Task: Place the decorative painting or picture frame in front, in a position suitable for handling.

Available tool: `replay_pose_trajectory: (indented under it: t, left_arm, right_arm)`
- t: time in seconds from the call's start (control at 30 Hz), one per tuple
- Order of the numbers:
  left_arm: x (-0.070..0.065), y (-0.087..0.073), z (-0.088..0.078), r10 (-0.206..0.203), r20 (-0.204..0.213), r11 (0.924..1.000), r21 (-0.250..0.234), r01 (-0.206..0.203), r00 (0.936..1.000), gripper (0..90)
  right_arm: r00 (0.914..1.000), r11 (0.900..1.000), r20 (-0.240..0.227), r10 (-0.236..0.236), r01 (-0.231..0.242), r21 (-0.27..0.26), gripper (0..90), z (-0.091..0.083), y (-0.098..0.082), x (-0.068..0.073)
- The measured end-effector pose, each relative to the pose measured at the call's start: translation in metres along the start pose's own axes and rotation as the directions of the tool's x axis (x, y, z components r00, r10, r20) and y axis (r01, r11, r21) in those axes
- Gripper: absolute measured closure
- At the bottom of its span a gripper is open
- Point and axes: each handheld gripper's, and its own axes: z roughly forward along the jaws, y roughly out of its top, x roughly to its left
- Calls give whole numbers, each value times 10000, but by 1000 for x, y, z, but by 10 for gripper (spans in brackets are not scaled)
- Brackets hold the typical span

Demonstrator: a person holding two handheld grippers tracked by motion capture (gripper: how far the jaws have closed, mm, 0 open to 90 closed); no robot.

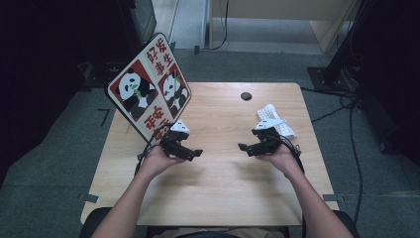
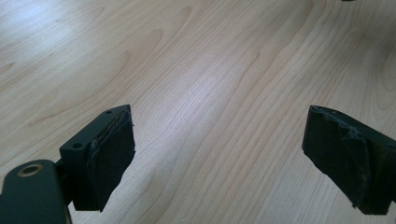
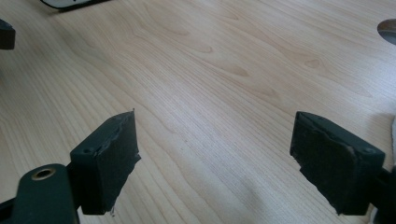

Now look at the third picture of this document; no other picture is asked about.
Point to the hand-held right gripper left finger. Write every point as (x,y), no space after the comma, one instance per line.
(106,165)

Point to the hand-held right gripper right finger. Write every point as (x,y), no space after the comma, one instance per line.
(336,168)

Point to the white waffle cloth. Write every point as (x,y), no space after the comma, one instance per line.
(394,133)

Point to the square panda print board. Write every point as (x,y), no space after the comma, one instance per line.
(68,2)

